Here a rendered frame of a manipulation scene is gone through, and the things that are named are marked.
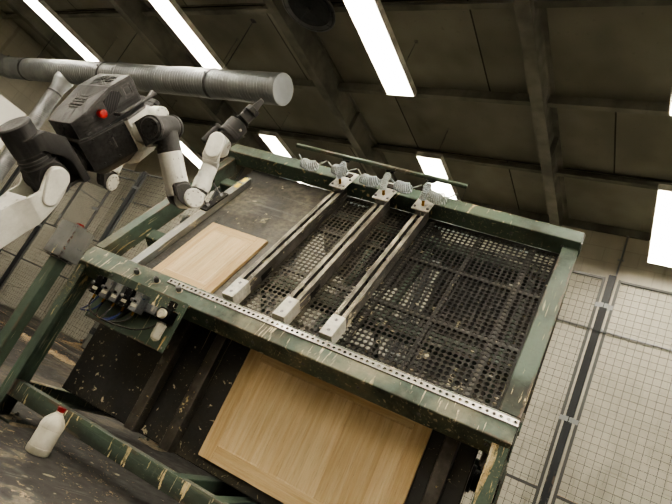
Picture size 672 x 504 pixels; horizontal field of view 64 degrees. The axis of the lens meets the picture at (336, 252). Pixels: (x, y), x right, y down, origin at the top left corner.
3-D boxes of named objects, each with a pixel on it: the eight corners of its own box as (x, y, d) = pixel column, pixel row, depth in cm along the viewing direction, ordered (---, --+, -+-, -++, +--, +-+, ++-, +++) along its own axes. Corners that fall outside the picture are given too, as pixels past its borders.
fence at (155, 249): (131, 266, 273) (129, 260, 271) (245, 182, 338) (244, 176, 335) (138, 269, 271) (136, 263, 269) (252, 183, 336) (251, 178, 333)
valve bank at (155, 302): (63, 305, 243) (92, 259, 250) (85, 315, 256) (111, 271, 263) (143, 345, 223) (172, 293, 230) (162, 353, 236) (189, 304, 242)
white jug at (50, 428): (19, 446, 220) (46, 400, 225) (37, 449, 228) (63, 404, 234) (34, 457, 216) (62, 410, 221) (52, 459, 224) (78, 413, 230)
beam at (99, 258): (82, 274, 279) (75, 257, 272) (100, 261, 287) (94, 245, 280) (506, 463, 189) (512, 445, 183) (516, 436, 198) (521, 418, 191)
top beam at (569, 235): (228, 163, 358) (226, 149, 352) (238, 156, 365) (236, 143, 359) (577, 259, 269) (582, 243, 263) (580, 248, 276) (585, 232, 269)
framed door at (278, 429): (200, 454, 239) (197, 454, 237) (256, 341, 255) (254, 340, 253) (383, 559, 202) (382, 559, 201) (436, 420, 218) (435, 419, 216)
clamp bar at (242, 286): (220, 302, 250) (212, 262, 235) (344, 185, 331) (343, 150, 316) (238, 309, 246) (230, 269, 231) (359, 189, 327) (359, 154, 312)
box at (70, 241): (41, 250, 254) (62, 218, 259) (59, 260, 264) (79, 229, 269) (57, 257, 249) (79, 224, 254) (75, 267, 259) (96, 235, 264)
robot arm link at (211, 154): (227, 134, 212) (214, 164, 209) (230, 143, 221) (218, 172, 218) (211, 129, 212) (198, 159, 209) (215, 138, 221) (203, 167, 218)
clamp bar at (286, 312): (270, 323, 239) (264, 282, 224) (385, 196, 319) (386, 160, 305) (288, 330, 235) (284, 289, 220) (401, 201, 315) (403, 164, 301)
